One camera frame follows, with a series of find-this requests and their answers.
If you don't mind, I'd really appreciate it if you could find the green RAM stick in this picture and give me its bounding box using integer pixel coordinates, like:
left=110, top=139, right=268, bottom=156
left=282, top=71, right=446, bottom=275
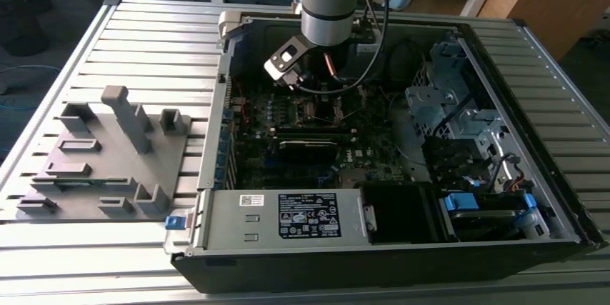
left=55, top=179, right=130, bottom=189

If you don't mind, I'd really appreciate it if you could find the blue disk carrier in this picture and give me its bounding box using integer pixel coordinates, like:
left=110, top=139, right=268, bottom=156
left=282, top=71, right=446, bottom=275
left=441, top=191, right=481, bottom=212

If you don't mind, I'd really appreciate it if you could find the silver CPU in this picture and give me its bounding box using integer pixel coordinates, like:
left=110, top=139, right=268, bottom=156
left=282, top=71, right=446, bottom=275
left=305, top=101, right=336, bottom=122

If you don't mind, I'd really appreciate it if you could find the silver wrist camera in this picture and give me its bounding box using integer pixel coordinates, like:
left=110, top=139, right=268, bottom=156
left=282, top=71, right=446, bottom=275
left=264, top=34, right=314, bottom=81

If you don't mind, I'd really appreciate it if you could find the black graphics card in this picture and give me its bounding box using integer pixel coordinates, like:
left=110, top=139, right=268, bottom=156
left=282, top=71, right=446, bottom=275
left=278, top=139, right=342, bottom=174

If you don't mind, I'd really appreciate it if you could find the blue case latch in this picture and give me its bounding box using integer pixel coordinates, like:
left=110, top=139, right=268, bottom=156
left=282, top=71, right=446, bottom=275
left=163, top=214, right=186, bottom=231

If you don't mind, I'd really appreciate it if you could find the grey plastic parts rack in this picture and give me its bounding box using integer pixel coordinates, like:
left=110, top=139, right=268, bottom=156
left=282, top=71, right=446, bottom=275
left=14, top=85, right=195, bottom=221

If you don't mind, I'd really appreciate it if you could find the black drive cable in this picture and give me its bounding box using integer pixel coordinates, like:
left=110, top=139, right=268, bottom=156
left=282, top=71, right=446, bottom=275
left=430, top=91, right=478, bottom=144

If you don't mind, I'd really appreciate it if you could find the black RAM slot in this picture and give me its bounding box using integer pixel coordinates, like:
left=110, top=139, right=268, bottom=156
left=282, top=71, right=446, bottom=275
left=276, top=133, right=358, bottom=138
left=276, top=129, right=357, bottom=134
left=276, top=136, right=358, bottom=142
left=274, top=125, right=357, bottom=130

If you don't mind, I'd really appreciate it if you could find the orange and yellow wire bundle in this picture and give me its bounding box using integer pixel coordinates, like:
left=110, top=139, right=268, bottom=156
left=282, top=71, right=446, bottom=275
left=502, top=171, right=529, bottom=194

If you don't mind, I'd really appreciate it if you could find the green motherboard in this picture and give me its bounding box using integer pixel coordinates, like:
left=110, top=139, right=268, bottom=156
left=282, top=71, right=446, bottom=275
left=229, top=76, right=430, bottom=190

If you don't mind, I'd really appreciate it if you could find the black and grey PC case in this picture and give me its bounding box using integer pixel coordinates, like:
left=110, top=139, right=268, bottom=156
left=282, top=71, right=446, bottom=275
left=162, top=10, right=610, bottom=295

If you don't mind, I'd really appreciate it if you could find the blue floor cable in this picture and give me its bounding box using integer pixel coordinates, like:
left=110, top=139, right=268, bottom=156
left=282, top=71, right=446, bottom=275
left=0, top=64, right=65, bottom=111

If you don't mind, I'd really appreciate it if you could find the dark chipset heatsink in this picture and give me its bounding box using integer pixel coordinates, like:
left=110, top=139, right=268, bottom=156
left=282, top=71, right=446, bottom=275
left=338, top=168, right=369, bottom=188

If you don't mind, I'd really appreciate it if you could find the silver power supply with label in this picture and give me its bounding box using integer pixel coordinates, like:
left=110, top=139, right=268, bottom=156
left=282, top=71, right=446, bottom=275
left=202, top=189, right=373, bottom=249

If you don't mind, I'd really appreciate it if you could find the thin grey wire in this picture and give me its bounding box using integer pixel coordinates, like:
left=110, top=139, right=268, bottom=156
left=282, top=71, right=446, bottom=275
left=386, top=91, right=430, bottom=169

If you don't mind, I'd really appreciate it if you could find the silver metal disk bay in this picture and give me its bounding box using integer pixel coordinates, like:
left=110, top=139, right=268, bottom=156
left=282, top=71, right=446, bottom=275
left=405, top=42, right=515, bottom=177

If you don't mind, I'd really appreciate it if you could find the metal CPU socket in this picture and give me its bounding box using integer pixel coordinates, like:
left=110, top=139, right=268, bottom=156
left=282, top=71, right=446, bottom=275
left=296, top=96, right=349, bottom=128

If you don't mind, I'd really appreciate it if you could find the metal socket cover frame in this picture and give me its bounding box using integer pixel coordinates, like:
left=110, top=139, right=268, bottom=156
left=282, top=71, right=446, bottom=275
left=336, top=84, right=372, bottom=110

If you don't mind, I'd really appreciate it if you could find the black plastic duct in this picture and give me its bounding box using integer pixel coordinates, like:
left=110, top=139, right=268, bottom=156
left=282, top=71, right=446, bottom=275
left=356, top=180, right=453, bottom=246

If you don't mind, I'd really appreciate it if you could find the black office chair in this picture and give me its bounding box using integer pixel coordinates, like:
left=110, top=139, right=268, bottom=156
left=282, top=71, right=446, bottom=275
left=0, top=0, right=54, bottom=58

